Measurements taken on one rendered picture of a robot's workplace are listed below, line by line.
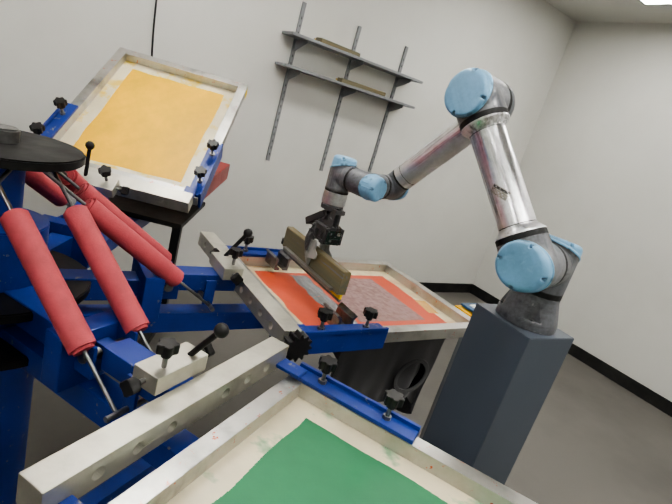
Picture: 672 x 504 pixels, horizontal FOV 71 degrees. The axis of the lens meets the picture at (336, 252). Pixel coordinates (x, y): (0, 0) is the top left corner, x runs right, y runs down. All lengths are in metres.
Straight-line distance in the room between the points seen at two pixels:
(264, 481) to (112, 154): 1.39
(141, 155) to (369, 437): 1.36
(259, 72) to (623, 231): 3.41
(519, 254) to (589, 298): 3.95
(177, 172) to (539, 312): 1.33
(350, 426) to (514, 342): 0.45
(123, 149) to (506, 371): 1.53
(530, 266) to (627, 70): 4.27
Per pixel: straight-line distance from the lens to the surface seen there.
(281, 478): 0.91
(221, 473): 0.89
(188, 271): 1.37
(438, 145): 1.37
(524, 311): 1.24
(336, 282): 1.40
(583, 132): 5.25
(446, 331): 1.64
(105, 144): 2.00
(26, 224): 1.05
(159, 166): 1.91
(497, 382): 1.27
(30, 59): 3.20
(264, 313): 1.25
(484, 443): 1.33
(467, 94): 1.18
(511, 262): 1.09
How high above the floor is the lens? 1.57
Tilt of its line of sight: 16 degrees down
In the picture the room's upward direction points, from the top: 16 degrees clockwise
